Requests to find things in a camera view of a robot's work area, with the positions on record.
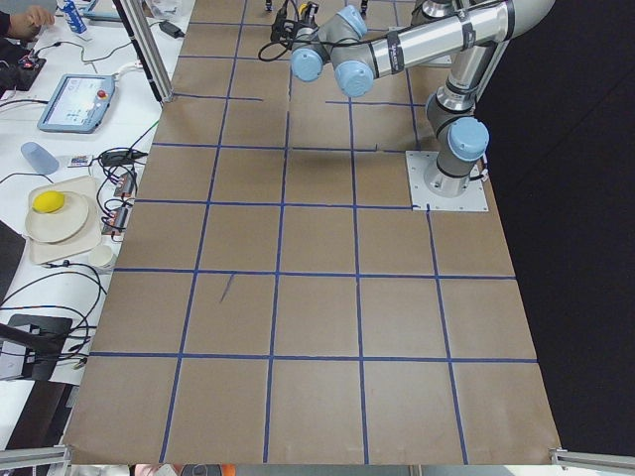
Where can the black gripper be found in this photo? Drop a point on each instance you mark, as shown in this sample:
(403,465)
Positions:
(296,20)

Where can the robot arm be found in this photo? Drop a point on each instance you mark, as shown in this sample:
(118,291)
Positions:
(469,33)

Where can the black monitor stand base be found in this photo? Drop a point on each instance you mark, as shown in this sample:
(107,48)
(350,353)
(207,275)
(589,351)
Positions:
(31,346)

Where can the black power adapter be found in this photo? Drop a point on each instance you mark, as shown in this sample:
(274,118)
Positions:
(171,29)

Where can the teach pendant tablet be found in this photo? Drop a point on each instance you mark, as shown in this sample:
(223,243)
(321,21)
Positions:
(78,104)

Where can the orange usb hub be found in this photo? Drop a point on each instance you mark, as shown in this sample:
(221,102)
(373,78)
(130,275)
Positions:
(115,222)
(126,185)

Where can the blue plastic cup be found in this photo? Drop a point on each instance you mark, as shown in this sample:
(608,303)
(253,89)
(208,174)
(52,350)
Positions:
(41,160)

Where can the beige tray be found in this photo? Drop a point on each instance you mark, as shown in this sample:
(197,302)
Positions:
(88,237)

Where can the white paper cup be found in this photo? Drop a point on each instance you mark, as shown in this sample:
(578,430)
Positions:
(102,258)

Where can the yellow lemon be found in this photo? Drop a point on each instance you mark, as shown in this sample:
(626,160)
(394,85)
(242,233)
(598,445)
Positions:
(49,201)

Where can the beige plate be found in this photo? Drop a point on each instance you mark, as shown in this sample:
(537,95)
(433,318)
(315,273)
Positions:
(60,225)

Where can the aluminium frame post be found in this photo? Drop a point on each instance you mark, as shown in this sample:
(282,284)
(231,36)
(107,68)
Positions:
(139,32)

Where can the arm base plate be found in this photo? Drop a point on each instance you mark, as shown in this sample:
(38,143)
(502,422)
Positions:
(431,190)

